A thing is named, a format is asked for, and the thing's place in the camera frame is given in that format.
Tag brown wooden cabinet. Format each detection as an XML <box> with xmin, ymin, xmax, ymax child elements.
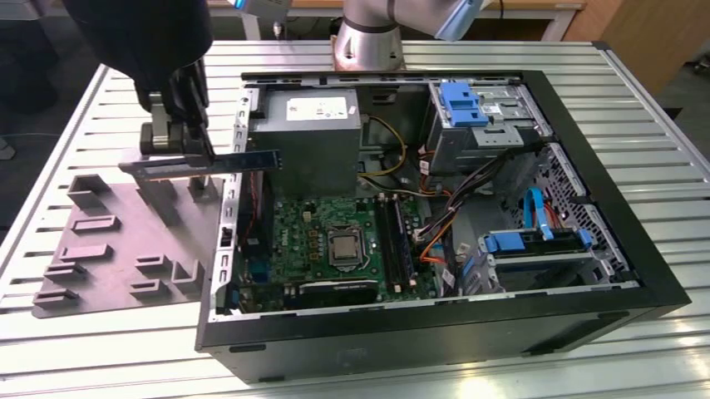
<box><xmin>559</xmin><ymin>0</ymin><xmax>710</xmax><ymax>97</ymax></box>

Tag black cable bundle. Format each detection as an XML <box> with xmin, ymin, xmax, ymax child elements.
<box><xmin>412</xmin><ymin>140</ymin><xmax>550</xmax><ymax>242</ymax></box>

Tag CPU socket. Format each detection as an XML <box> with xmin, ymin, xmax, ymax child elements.
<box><xmin>323</xmin><ymin>224</ymin><xmax>371</xmax><ymax>272</ymax></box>

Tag silver drive cage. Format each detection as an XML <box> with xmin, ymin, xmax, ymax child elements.
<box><xmin>424</xmin><ymin>81</ymin><xmax>555</xmax><ymax>175</ymax></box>

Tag yellow wires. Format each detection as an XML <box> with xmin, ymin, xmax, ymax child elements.
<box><xmin>357</xmin><ymin>115</ymin><xmax>409</xmax><ymax>180</ymax></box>

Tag silver CPU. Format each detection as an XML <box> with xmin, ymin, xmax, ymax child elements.
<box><xmin>331</xmin><ymin>235</ymin><xmax>363</xmax><ymax>259</ymax></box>

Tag black RAM slot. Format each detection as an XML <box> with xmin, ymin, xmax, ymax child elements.
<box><xmin>373</xmin><ymin>192</ymin><xmax>401</xmax><ymax>293</ymax></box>

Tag hard disk in blue carrier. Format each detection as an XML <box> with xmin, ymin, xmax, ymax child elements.
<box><xmin>479</xmin><ymin>228</ymin><xmax>595</xmax><ymax>261</ymax></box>

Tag orange wire bundle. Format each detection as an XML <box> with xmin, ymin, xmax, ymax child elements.
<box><xmin>417</xmin><ymin>230</ymin><xmax>448</xmax><ymax>267</ymax></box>

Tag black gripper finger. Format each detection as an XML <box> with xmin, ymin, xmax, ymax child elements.
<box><xmin>137</xmin><ymin>57</ymin><xmax>220</xmax><ymax>168</ymax></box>

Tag green motherboard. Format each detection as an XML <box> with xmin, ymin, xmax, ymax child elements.
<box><xmin>237</xmin><ymin>195</ymin><xmax>444</xmax><ymax>313</ymax></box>

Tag grey parts rack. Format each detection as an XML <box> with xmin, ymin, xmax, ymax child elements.
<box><xmin>29</xmin><ymin>170</ymin><xmax>228</xmax><ymax>319</ymax></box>

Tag black PC case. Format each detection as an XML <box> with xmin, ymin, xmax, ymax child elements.
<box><xmin>193</xmin><ymin>69</ymin><xmax>694</xmax><ymax>384</ymax></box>

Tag blue drive latch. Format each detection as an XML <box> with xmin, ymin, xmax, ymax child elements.
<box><xmin>440</xmin><ymin>82</ymin><xmax>489</xmax><ymax>128</ymax></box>

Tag blue expansion slot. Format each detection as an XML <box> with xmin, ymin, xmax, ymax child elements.
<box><xmin>247</xmin><ymin>257</ymin><xmax>271</xmax><ymax>286</ymax></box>

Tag white desk with wooden top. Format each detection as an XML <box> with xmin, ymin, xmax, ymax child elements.
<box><xmin>207</xmin><ymin>0</ymin><xmax>588</xmax><ymax>42</ymax></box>

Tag red black twisted wire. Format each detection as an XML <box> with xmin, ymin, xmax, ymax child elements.
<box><xmin>247</xmin><ymin>172</ymin><xmax>265</xmax><ymax>221</ymax></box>

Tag grey power supply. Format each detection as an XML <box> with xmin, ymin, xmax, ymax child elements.
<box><xmin>247</xmin><ymin>86</ymin><xmax>365</xmax><ymax>200</ymax></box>

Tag silver disk bay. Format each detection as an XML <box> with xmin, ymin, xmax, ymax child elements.
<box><xmin>463</xmin><ymin>244</ymin><xmax>616</xmax><ymax>294</ymax></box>

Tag black graphics card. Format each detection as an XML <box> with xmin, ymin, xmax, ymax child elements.
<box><xmin>280</xmin><ymin>278</ymin><xmax>383</xmax><ymax>312</ymax></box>

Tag blue flat data cable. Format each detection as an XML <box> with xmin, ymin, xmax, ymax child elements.
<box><xmin>523</xmin><ymin>187</ymin><xmax>556</xmax><ymax>241</ymax></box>

